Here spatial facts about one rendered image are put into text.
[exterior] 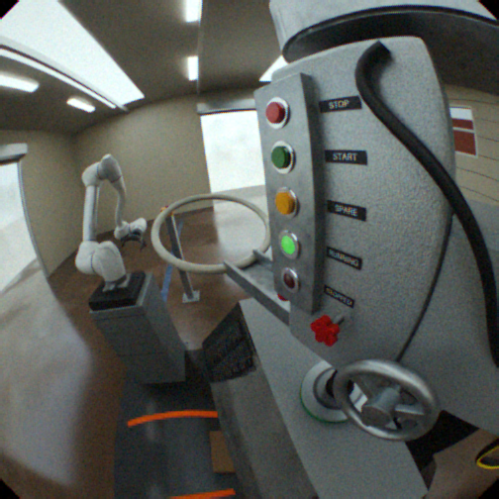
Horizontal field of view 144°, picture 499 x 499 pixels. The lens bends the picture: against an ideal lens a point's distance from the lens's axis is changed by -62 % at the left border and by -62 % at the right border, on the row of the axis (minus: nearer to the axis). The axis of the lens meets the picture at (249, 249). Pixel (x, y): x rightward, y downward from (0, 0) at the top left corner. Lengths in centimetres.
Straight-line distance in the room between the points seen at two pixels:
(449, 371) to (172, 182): 707
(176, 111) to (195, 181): 253
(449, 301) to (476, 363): 9
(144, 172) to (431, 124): 718
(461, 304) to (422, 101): 17
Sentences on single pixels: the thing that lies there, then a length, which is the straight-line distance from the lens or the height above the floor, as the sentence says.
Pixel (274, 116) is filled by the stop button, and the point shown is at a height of 147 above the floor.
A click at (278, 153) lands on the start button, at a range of 23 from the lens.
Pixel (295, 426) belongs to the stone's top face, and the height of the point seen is 82.
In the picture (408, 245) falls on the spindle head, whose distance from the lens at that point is 19.
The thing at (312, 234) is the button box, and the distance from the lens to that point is 22.
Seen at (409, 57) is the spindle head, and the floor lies 151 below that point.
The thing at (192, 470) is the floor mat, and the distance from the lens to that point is 150.
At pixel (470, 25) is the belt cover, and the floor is 157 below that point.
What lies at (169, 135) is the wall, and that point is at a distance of 712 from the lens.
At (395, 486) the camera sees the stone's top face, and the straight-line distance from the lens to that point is 68.
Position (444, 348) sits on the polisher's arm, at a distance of 25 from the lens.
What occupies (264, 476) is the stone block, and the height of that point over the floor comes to 72.
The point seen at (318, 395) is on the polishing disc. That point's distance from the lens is 60.
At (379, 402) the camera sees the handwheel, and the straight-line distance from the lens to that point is 24.
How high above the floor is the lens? 142
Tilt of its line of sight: 25 degrees down
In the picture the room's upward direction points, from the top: 7 degrees counter-clockwise
